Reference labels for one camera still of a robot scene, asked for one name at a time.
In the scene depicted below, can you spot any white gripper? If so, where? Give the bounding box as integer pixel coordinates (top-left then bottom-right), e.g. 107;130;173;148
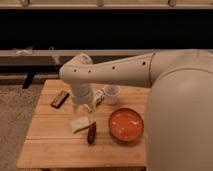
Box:
71;91;93;113

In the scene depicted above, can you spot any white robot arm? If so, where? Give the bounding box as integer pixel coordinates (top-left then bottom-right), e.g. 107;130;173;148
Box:
59;49;213;171

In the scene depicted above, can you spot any white sponge block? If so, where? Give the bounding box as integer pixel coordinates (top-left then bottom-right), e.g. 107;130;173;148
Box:
71;116;90;133

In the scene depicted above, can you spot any small white crumpled object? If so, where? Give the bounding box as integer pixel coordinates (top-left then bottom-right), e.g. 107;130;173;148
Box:
94;90;104;106

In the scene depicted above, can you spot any dark red sausage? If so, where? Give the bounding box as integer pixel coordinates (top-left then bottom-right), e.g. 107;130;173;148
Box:
87;122;96;144

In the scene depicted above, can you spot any white plastic cup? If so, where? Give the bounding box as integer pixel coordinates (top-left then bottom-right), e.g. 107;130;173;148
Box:
103;85;120;105

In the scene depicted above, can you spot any orange bowl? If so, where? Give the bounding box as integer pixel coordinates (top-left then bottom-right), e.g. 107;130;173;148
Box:
108;108;144;142

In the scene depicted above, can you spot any long beige rail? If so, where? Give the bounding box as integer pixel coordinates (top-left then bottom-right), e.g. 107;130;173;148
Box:
0;49;152;66

